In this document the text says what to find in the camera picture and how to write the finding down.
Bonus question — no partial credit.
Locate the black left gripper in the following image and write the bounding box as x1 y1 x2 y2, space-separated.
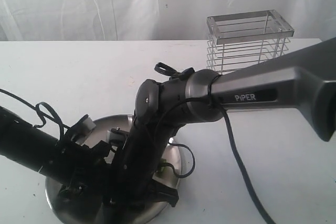
39 140 111 190

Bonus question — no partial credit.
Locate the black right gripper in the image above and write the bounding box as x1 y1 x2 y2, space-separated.
109 126 179 207

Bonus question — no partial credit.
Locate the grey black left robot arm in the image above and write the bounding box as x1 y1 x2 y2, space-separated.
1 108 111 190

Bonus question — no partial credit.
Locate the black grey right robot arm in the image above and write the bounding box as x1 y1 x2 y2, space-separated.
107 39 335 205

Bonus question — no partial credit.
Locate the green vegetable piece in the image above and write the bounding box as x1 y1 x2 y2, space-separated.
155 158 167 176

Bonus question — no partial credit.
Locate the round stainless steel plate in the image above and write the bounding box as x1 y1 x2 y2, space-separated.
44 113 186 224

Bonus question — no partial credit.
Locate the white backdrop curtain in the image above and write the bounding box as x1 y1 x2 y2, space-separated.
1 0 335 41

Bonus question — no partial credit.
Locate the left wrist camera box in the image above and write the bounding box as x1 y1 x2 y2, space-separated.
64 114 96 145

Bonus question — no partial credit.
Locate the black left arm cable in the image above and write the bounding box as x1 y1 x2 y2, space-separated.
0 88 71 141

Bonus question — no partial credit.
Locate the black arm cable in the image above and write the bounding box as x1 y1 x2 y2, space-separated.
0 88 71 141
110 62 276 224

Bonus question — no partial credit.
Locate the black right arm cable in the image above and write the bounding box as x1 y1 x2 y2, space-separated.
110 62 276 224

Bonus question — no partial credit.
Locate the metal wire utensil rack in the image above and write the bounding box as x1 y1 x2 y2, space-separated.
206 9 295 74

